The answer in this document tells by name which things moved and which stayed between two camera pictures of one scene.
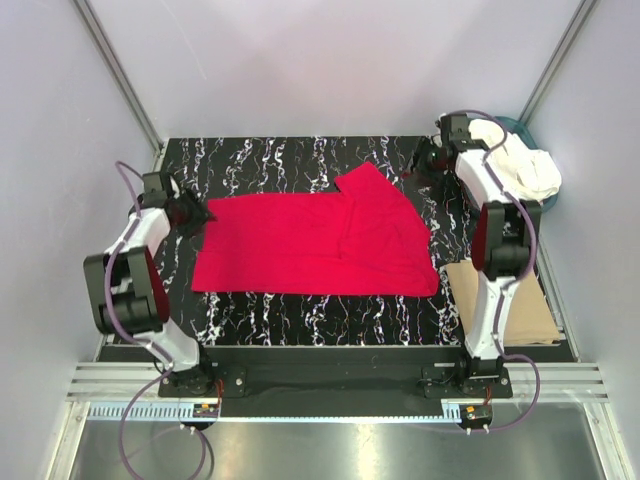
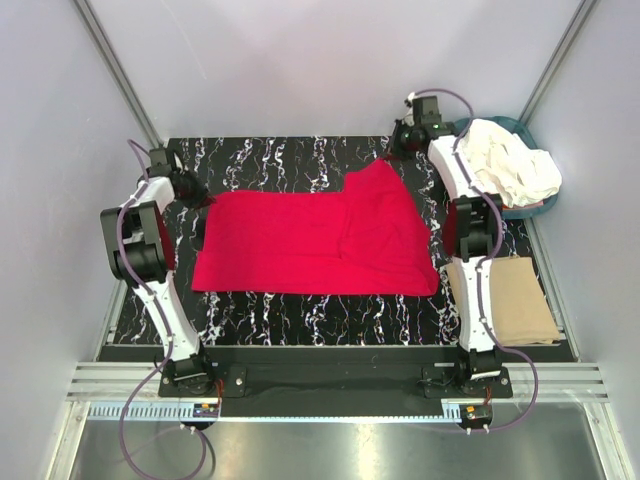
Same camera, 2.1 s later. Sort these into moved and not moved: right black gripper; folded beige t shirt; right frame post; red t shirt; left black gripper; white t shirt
Moved: right black gripper; left black gripper
Not moved: red t shirt; right frame post; white t shirt; folded beige t shirt
